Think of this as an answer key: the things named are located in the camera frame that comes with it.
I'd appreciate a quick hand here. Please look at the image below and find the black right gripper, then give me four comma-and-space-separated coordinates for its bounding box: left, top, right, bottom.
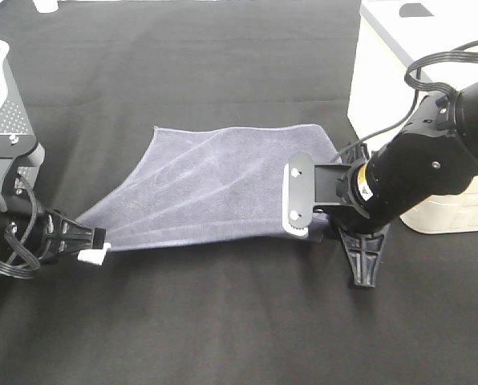
313, 143, 391, 288

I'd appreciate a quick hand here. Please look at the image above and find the white lid with grey rim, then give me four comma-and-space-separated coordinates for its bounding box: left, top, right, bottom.
353, 1, 478, 87

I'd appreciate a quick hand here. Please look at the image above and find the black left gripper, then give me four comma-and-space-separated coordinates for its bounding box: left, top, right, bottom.
6, 206, 106, 267

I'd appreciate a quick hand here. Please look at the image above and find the black table cloth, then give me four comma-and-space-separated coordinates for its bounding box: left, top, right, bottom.
0, 1, 478, 384

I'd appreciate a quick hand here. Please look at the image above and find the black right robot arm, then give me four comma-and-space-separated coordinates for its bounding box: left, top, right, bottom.
314, 82, 478, 288

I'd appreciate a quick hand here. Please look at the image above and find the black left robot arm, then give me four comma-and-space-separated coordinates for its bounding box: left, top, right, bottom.
0, 193, 110, 280

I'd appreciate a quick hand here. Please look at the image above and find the grey-purple microfibre towel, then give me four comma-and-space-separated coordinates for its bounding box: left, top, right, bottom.
79, 124, 337, 252

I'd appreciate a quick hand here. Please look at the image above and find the silver camera bracket right wrist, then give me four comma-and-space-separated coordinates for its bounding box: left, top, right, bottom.
282, 152, 315, 239

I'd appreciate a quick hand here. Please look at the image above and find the grey perforated plastic basket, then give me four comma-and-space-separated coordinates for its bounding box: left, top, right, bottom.
0, 40, 45, 209

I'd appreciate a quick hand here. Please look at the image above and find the grey camera mount left wrist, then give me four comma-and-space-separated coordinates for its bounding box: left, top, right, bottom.
0, 134, 39, 196

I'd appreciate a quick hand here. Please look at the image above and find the white cylinder at table edge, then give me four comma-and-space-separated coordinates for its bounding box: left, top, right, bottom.
33, 0, 59, 14

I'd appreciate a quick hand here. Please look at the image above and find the cream woven-pattern storage box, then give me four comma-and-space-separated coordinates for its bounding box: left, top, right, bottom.
346, 18, 478, 236

